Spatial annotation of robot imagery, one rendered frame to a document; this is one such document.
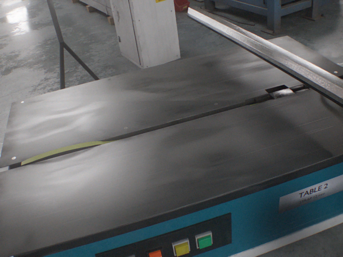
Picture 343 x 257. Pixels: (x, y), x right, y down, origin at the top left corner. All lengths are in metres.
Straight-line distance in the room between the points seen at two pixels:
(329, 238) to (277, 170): 0.89
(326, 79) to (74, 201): 0.55
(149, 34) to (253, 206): 2.20
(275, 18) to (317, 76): 2.56
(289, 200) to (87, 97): 0.58
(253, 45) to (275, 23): 2.40
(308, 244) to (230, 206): 0.86
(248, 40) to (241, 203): 0.48
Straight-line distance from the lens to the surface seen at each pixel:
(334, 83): 0.75
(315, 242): 1.48
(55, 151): 0.77
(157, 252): 0.64
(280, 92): 0.88
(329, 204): 0.80
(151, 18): 2.71
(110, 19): 4.13
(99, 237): 0.60
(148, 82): 0.97
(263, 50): 0.92
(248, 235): 0.73
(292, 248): 1.45
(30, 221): 0.66
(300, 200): 0.73
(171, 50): 2.87
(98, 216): 0.61
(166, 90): 0.91
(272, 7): 3.29
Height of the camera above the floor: 1.17
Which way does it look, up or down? 34 degrees down
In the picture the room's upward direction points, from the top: 9 degrees counter-clockwise
